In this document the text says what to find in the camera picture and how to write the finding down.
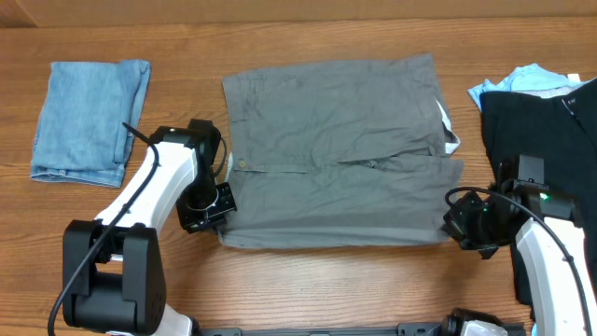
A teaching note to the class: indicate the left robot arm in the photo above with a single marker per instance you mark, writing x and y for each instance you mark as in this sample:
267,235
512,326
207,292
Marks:
113,280

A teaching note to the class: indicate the folded blue denim jeans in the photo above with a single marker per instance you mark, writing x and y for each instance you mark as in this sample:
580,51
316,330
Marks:
79,136

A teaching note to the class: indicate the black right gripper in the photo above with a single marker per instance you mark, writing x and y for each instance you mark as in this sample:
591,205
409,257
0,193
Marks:
457,218

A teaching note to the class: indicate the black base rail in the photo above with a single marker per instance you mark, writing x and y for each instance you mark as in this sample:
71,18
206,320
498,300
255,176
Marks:
458,322

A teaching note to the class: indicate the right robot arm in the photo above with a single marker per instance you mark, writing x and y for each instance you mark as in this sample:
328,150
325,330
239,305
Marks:
546,228

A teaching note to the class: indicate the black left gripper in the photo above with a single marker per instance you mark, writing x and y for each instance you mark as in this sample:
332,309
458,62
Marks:
194,222

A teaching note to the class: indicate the grey shorts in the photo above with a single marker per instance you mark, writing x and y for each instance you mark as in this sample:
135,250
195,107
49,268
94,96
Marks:
340,153

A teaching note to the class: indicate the black garment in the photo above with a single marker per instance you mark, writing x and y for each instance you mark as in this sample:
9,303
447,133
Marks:
562,131

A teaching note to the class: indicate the light blue garment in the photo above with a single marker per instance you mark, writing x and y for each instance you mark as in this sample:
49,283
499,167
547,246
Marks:
529,79

